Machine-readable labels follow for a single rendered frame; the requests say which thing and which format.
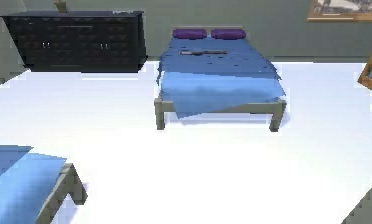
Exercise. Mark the grey flat object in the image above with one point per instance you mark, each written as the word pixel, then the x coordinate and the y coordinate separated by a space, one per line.
pixel 203 52

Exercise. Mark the purple pillow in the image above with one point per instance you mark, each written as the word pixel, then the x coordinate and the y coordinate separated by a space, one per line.
pixel 189 33
pixel 228 33

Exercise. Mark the black sideboard cupboard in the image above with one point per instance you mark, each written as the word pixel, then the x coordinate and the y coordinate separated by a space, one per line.
pixel 77 43

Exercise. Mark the small brown potted object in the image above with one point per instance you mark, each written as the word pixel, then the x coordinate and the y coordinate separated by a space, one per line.
pixel 61 6

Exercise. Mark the brown wooden shelf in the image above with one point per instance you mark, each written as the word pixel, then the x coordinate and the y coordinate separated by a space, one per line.
pixel 370 75

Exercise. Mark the grey furniture corner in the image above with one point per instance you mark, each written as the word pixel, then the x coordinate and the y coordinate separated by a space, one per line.
pixel 364 208

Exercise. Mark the blue bed with grey frame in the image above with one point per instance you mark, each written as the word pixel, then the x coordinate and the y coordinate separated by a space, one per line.
pixel 20 186
pixel 220 83

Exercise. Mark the wooden framed wall picture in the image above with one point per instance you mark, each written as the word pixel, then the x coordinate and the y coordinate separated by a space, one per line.
pixel 344 10

